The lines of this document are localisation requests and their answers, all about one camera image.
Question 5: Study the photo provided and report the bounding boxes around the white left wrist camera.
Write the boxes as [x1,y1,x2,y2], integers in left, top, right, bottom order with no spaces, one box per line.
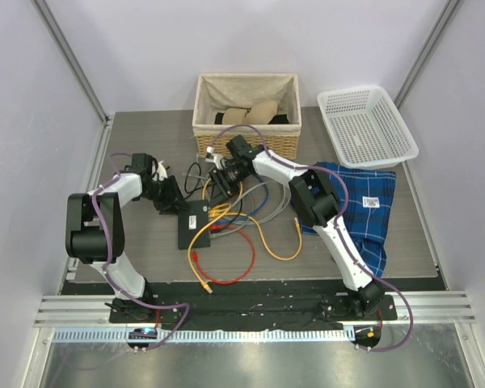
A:
[155,161,168,181]

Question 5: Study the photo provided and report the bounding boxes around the grey ethernet cable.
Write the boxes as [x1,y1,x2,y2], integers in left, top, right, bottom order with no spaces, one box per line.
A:
[197,157,288,231]

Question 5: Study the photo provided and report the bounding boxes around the blue plaid shirt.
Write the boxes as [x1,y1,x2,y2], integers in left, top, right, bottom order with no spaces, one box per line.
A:
[290,161,398,279]

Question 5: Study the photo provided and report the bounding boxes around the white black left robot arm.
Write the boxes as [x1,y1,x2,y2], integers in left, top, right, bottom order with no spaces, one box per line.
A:
[65,153,188,323]

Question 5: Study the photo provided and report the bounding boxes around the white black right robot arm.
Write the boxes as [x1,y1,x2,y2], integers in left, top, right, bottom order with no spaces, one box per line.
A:
[205,135,384,319]

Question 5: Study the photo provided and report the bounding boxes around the yellow ethernet cable long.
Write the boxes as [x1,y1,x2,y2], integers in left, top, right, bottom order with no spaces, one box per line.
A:
[201,177,303,260]

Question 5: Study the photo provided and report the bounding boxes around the red ethernet cable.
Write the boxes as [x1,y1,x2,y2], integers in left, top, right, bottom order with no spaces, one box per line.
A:
[190,224,256,285]

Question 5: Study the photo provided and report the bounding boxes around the blue ethernet cable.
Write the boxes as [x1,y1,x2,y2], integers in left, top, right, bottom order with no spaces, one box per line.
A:
[213,177,270,227]

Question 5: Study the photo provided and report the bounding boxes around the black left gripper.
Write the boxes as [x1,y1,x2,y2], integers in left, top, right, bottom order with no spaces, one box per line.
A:
[141,176,190,215]

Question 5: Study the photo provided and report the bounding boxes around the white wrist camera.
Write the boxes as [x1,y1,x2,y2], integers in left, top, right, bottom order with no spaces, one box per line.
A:
[205,146,223,169]
[155,161,168,181]

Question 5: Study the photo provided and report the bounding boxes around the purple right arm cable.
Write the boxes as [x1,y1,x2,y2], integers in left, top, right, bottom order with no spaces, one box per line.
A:
[209,124,413,353]

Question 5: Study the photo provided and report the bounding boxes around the wicker basket with liner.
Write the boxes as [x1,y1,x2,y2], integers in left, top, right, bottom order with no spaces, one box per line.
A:
[192,74,302,159]

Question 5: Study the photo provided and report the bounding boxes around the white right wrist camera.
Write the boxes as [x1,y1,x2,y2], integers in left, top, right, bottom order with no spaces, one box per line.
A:
[205,146,223,169]

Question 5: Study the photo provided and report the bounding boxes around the black network switch box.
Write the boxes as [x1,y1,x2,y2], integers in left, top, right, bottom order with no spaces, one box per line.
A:
[178,200,209,251]

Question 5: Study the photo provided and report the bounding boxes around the beige shoe in basket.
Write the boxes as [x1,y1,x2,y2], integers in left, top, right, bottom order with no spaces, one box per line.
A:
[214,100,278,125]

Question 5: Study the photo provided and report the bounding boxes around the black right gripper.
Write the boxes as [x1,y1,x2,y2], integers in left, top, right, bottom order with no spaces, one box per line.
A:
[208,165,250,210]

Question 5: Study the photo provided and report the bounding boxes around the white plastic perforated basket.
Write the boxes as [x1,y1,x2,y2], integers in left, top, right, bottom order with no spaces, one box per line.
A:
[317,86,419,170]

